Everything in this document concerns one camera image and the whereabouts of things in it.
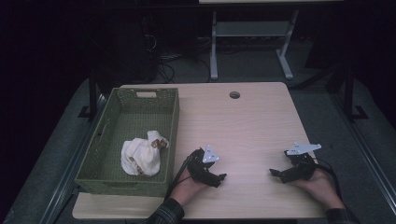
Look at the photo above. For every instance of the green woven basket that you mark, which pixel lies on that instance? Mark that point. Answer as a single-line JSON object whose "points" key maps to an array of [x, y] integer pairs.
{"points": [[137, 124]]}

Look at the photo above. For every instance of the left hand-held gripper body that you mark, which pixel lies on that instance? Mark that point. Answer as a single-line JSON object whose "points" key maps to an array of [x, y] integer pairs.
{"points": [[199, 169]]}

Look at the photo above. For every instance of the black metal post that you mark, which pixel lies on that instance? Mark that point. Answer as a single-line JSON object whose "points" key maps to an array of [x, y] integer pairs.
{"points": [[92, 93], [349, 93]]}

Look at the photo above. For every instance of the person's left hand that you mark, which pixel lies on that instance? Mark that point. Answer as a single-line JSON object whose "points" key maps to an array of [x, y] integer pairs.
{"points": [[185, 191]]}

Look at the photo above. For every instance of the white bear print cloth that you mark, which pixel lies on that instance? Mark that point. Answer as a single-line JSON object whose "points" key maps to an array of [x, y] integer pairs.
{"points": [[141, 157]]}

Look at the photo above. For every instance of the aluminium rail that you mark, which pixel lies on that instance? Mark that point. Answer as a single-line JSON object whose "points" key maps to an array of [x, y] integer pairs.
{"points": [[71, 174], [367, 155]]}

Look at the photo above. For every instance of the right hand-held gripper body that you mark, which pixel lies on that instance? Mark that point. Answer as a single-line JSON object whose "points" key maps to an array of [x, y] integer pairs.
{"points": [[300, 169]]}

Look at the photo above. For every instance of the person's right hand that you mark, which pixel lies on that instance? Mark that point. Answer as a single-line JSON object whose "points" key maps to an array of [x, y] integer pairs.
{"points": [[323, 189]]}

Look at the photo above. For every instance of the grey metal stand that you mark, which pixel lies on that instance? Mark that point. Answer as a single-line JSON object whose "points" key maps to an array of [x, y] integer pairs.
{"points": [[249, 28]]}

